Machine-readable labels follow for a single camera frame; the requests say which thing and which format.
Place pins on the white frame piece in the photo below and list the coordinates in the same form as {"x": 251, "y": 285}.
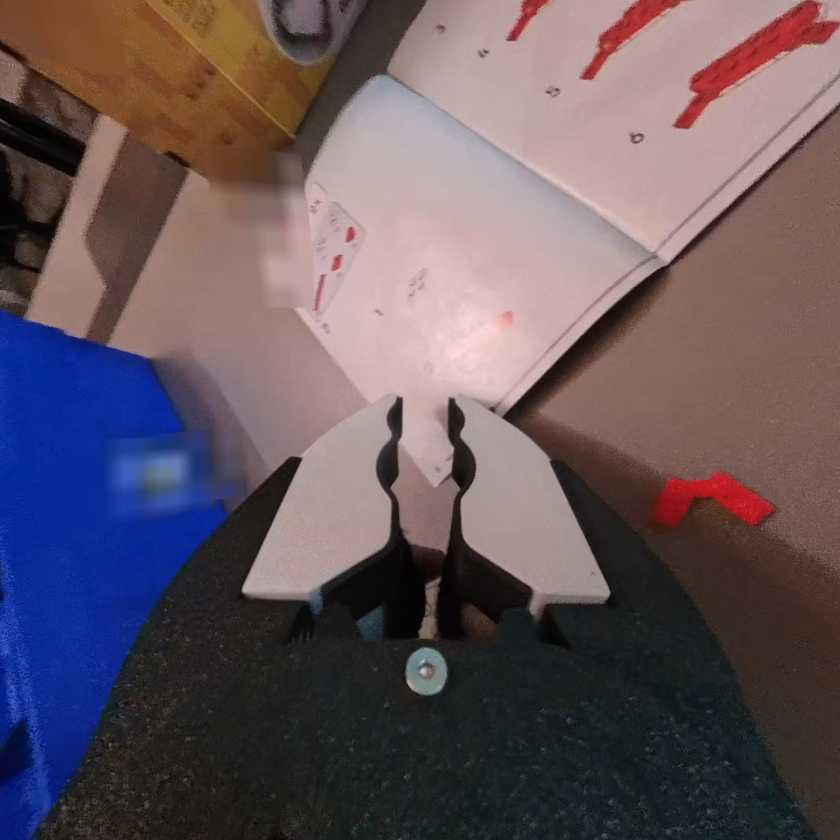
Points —
{"x": 72, "y": 223}

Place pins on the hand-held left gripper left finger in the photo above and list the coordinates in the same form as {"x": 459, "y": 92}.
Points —
{"x": 321, "y": 518}

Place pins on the small red lego plate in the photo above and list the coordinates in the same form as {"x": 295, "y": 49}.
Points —
{"x": 738, "y": 497}
{"x": 674, "y": 504}

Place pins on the dark metal frame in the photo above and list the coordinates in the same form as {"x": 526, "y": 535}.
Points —
{"x": 33, "y": 141}

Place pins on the blue cloth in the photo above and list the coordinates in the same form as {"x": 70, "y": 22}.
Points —
{"x": 52, "y": 590}

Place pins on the white lego instruction booklet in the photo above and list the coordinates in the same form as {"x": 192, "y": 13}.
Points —
{"x": 492, "y": 229}

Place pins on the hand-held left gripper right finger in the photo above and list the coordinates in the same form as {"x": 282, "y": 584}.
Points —
{"x": 525, "y": 518}

